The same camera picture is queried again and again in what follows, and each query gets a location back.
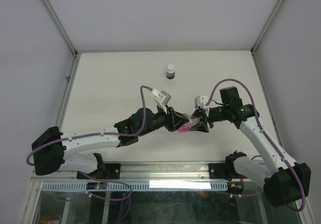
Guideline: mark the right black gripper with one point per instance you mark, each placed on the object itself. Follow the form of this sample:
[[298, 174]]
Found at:
[[200, 126]]

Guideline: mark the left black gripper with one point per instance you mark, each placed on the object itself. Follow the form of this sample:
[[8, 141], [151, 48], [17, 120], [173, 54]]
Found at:
[[174, 120]]

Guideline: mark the clear pill bottle orange cap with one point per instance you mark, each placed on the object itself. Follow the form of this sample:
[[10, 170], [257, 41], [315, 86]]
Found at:
[[192, 120]]

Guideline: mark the pink pill organizer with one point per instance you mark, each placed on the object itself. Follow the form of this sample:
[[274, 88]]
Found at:
[[185, 129]]

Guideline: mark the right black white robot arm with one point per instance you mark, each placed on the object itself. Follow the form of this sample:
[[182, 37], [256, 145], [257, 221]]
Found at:
[[281, 177]]

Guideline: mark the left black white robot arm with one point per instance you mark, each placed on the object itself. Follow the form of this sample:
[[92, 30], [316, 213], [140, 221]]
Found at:
[[54, 150]]

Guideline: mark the white capped blue bottle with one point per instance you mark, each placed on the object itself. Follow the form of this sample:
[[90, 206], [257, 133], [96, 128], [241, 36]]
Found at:
[[170, 71]]

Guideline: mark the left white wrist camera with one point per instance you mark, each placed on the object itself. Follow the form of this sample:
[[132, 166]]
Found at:
[[161, 98]]

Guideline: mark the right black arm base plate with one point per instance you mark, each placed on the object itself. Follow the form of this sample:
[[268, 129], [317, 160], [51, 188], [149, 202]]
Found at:
[[221, 171]]

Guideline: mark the aluminium mounting rail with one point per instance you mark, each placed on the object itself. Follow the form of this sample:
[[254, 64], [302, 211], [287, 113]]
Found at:
[[146, 171]]

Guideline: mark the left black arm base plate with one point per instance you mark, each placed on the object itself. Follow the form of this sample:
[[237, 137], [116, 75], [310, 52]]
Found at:
[[110, 171]]

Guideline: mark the grey slotted cable duct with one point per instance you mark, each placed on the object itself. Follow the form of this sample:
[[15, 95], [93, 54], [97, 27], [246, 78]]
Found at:
[[135, 186]]

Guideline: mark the right aluminium frame post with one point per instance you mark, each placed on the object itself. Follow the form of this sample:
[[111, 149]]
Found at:
[[276, 8]]

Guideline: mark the aluminium frame post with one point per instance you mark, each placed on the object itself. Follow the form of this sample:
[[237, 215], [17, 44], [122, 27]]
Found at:
[[276, 8], [59, 26]]

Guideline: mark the left aluminium frame post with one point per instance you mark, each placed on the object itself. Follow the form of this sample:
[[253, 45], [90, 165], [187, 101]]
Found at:
[[59, 26]]

